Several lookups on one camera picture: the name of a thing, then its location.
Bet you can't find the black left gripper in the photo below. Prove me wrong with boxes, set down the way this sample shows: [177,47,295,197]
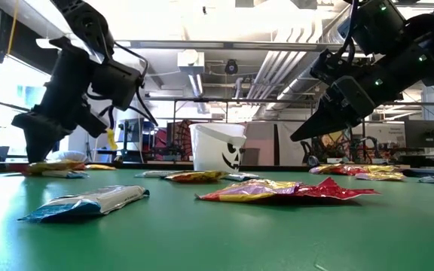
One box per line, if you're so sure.
[11,37,109,163]

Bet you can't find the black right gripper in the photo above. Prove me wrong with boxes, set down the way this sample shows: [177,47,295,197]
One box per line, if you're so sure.
[290,76,377,143]

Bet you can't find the yellow Sour Patch candy packet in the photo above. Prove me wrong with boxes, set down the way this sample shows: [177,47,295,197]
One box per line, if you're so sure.
[164,169,230,184]
[354,172,407,181]
[356,164,401,174]
[308,164,335,175]
[195,178,303,203]
[84,163,118,171]
[26,160,87,175]

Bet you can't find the yellow tape tag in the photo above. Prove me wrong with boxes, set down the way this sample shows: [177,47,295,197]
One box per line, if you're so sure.
[105,127,118,151]

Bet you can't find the silver air ducts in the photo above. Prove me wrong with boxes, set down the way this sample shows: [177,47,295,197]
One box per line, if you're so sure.
[245,22,338,121]

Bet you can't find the black widescreen monitor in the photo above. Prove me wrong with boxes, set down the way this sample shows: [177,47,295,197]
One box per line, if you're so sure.
[404,120,434,149]

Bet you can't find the black ceiling spotlight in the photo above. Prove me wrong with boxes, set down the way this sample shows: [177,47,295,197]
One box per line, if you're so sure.
[224,59,240,75]

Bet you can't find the white ceiling box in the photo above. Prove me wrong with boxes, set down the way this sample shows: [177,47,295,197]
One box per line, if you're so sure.
[176,49,206,75]

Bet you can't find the green table mat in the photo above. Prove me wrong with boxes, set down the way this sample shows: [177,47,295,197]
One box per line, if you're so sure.
[0,168,434,271]

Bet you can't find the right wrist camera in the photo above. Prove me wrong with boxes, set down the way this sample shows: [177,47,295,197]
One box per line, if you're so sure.
[310,47,358,86]

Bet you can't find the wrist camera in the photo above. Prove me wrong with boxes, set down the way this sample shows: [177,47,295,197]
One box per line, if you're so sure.
[310,47,358,86]
[90,59,145,112]

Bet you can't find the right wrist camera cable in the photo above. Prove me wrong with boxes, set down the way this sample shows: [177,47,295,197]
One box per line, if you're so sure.
[335,0,359,65]

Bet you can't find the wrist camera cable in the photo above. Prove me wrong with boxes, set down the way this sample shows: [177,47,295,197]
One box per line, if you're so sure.
[335,0,359,65]
[113,41,160,127]

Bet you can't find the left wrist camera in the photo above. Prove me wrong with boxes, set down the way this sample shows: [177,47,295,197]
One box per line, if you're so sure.
[90,59,145,112]

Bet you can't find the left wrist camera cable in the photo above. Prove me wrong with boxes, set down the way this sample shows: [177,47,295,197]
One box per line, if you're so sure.
[113,41,160,127]

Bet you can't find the black metal rack frame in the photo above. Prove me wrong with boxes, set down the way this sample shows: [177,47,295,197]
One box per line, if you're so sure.
[143,96,434,166]

